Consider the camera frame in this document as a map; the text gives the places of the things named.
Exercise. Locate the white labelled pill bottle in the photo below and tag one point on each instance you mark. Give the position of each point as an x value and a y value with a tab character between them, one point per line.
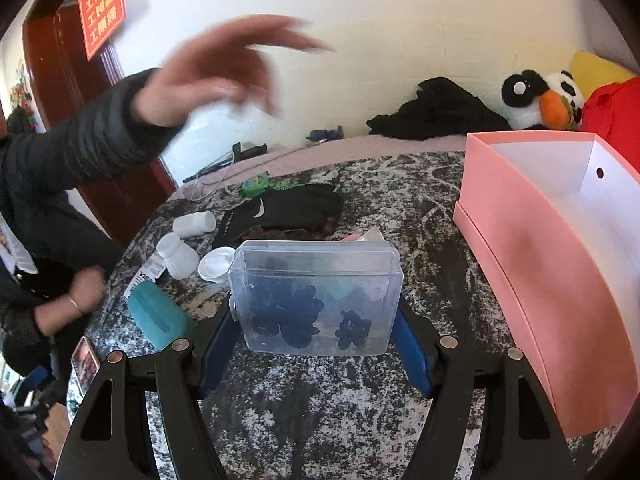
195	224

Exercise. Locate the person's left hand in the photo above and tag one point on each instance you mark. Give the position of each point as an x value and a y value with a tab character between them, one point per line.
87	289

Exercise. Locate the yellow plush cushion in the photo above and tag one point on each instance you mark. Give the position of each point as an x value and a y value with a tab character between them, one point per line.
592	72

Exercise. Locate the white plastic bottle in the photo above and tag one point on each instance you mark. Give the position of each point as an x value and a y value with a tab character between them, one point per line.
180	259

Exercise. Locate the person's right hand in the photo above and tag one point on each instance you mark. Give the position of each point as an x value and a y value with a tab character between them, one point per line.
222	64

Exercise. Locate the teal glasses case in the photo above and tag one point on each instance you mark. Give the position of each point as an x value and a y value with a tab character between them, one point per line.
158	317

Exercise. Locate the smartphone with lit screen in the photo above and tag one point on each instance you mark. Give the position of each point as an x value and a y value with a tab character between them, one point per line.
85	364

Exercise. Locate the panda plush toy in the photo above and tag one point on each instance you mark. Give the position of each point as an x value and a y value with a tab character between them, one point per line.
535	102

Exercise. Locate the red plush cushion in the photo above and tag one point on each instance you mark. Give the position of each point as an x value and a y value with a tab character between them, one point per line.
613	113

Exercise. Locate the black garment on bed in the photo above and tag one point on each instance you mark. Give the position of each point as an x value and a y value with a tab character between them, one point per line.
441	108

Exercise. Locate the clear box with dark clips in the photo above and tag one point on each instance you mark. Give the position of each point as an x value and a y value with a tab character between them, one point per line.
316	298

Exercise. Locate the red wall sign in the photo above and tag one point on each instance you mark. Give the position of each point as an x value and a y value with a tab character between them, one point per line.
99	19

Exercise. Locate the green tape measure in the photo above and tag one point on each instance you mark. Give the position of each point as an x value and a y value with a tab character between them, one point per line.
254	186

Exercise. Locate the black sock with white logo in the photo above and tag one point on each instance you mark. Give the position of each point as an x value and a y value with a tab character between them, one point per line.
307	206

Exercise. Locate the black selfie stick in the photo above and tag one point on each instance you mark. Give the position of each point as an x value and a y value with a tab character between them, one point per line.
237	154

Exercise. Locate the clear lidded plastic case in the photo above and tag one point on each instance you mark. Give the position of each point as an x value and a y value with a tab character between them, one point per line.
372	235

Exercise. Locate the blue object on bed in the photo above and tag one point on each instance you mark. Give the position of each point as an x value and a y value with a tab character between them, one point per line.
325	135

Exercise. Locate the brown cloth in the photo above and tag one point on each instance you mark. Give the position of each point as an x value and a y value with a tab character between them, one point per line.
282	233

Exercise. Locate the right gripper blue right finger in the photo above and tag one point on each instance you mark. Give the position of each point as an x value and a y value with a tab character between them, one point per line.
439	374

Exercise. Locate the white bottle cap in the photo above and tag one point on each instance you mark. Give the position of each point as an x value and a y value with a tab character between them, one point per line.
215	265

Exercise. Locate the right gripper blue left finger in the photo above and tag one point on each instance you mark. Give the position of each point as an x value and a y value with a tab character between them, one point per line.
185	373

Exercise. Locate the pink cardboard box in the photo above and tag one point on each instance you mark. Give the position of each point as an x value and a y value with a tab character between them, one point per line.
552	217

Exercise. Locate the person's black jacket sleeve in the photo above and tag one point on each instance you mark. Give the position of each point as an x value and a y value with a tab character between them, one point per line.
45	241

